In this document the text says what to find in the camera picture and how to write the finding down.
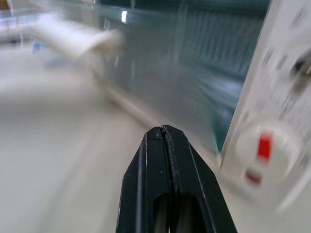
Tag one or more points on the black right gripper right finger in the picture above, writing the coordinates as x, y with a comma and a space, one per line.
192, 179

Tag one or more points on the white knob with red mark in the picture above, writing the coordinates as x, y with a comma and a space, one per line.
266, 154

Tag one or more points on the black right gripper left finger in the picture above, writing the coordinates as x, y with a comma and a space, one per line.
143, 179

